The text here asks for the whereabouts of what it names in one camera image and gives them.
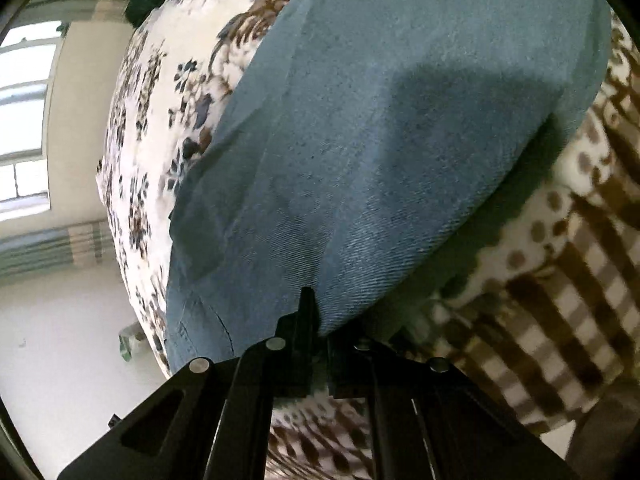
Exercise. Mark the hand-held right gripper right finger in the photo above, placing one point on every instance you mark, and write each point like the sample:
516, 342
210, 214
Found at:
345, 360

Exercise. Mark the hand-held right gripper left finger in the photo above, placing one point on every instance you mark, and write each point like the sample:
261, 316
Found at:
300, 340

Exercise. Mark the blue denim pants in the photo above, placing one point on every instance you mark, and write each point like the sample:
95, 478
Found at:
380, 150

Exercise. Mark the small green white object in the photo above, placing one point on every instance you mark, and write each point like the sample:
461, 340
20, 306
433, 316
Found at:
129, 342

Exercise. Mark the white floral bed sheet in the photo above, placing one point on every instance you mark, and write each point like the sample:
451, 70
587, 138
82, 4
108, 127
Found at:
150, 160

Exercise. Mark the brown checkered dotted blanket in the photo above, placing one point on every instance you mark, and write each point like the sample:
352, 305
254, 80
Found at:
565, 270

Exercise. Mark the striped green curtain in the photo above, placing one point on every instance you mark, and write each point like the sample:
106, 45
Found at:
55, 247

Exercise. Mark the window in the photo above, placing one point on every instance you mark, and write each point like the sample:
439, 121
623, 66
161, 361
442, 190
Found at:
22, 120

